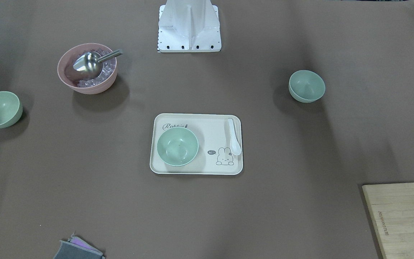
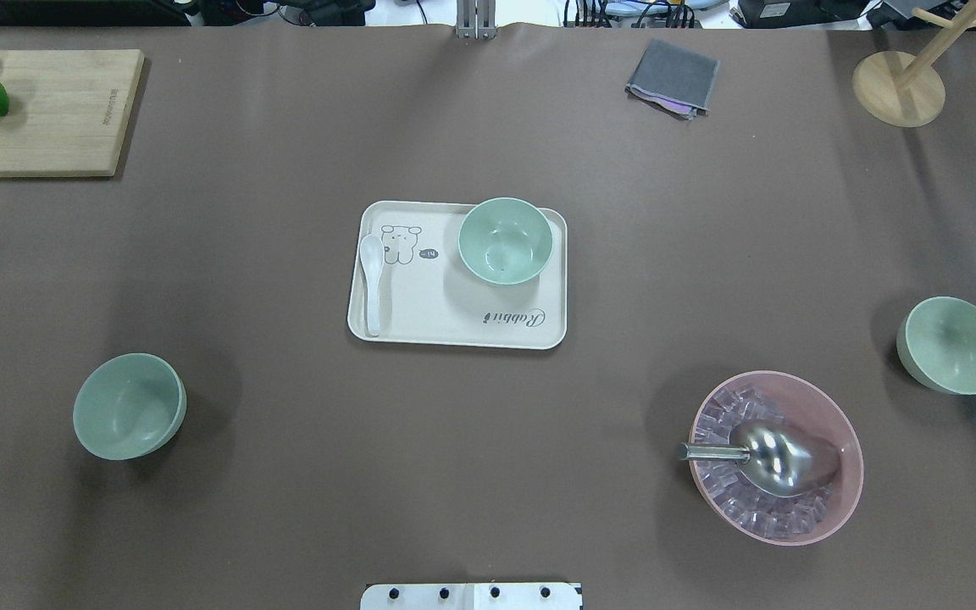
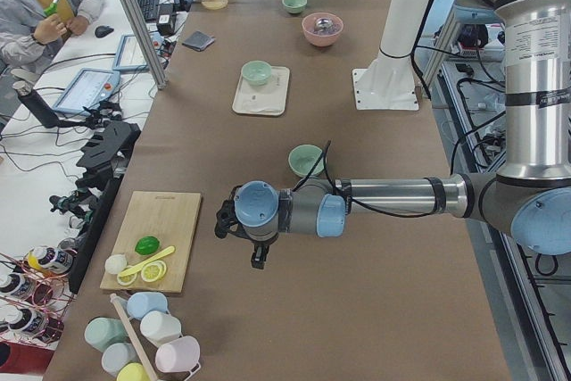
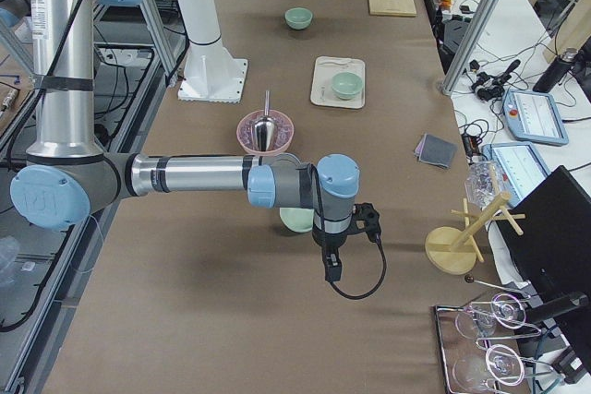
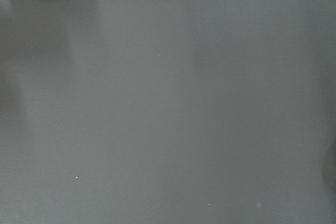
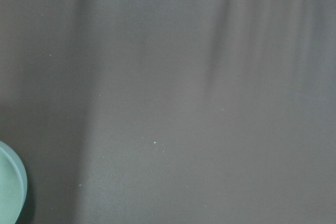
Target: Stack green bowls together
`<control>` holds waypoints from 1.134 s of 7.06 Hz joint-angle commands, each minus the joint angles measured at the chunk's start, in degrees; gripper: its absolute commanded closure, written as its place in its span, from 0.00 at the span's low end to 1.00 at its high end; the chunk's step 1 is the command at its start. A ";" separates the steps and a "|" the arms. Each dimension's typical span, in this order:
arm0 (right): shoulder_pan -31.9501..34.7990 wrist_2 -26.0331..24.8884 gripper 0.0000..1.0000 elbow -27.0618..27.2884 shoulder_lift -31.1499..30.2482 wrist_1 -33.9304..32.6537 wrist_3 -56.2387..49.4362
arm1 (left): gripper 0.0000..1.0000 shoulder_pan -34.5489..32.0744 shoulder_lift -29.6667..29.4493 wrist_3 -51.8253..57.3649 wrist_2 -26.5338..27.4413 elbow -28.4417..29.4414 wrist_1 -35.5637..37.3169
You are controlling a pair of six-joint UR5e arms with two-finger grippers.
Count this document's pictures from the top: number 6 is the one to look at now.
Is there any green bowl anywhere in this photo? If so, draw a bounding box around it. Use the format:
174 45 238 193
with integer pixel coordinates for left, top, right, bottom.
1 142 28 224

